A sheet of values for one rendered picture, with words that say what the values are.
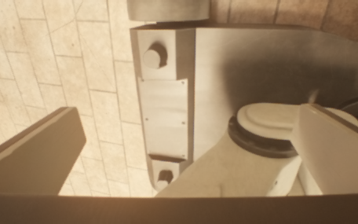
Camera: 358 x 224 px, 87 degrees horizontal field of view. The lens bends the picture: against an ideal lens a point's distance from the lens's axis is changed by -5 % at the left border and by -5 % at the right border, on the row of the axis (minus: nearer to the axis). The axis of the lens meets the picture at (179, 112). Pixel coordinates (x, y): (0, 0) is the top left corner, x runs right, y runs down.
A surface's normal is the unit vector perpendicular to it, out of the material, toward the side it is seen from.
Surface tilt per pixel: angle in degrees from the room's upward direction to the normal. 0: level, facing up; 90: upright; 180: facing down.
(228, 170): 90
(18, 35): 0
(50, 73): 0
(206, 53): 0
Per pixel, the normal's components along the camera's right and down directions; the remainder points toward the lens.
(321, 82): -0.22, 0.47
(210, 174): -0.02, -0.88
